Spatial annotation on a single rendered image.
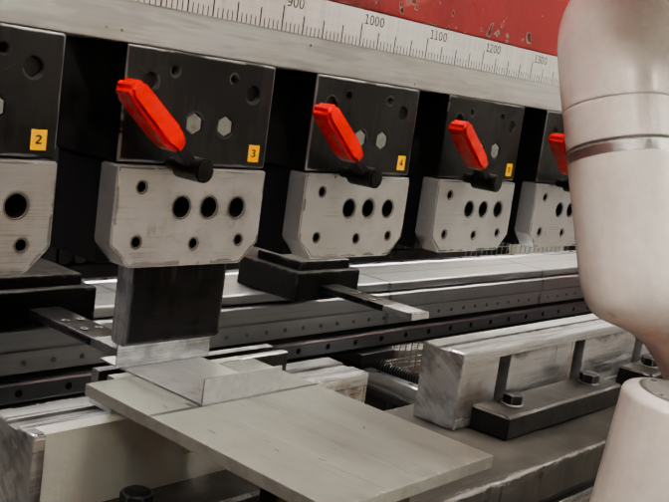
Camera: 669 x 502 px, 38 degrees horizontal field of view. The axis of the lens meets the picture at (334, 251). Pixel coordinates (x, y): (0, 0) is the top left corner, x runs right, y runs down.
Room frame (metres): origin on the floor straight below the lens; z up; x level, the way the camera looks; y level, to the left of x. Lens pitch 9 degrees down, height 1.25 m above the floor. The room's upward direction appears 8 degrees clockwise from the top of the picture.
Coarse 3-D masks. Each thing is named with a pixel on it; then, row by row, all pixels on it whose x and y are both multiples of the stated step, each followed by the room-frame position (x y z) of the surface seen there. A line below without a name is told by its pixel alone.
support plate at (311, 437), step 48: (96, 384) 0.73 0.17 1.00; (144, 384) 0.75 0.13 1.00; (288, 384) 0.80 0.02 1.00; (192, 432) 0.66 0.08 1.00; (240, 432) 0.67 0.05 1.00; (288, 432) 0.68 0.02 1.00; (336, 432) 0.70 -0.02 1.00; (384, 432) 0.71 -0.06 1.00; (432, 432) 0.73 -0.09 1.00; (288, 480) 0.59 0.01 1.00; (336, 480) 0.61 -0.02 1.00; (384, 480) 0.62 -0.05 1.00; (432, 480) 0.64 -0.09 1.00
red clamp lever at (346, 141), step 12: (324, 108) 0.82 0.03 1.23; (336, 108) 0.83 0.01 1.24; (324, 120) 0.82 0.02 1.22; (336, 120) 0.82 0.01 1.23; (324, 132) 0.84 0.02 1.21; (336, 132) 0.83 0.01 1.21; (348, 132) 0.84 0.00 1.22; (336, 144) 0.84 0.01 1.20; (348, 144) 0.84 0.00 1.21; (348, 156) 0.85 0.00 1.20; (360, 156) 0.85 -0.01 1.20; (348, 168) 0.88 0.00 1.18; (360, 168) 0.86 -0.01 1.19; (372, 168) 0.87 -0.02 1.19; (348, 180) 0.88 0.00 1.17; (360, 180) 0.87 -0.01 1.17; (372, 180) 0.86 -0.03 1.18
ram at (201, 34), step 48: (0, 0) 0.63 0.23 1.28; (48, 0) 0.66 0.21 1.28; (96, 0) 0.69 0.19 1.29; (336, 0) 0.87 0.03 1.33; (384, 0) 0.92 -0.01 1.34; (432, 0) 0.97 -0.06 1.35; (480, 0) 1.03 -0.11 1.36; (528, 0) 1.10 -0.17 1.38; (192, 48) 0.75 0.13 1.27; (240, 48) 0.79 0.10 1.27; (288, 48) 0.83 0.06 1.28; (336, 48) 0.88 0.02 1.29; (528, 48) 1.12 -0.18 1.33; (480, 96) 1.05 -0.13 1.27; (528, 96) 1.13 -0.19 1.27
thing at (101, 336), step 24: (48, 264) 0.99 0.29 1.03; (0, 288) 0.90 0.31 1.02; (24, 288) 0.92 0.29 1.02; (48, 288) 0.93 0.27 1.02; (72, 288) 0.95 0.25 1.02; (96, 288) 0.97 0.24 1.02; (0, 312) 0.89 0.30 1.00; (24, 312) 0.91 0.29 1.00; (48, 312) 0.91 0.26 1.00; (72, 312) 0.92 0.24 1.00; (72, 336) 0.86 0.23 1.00; (96, 336) 0.85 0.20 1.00
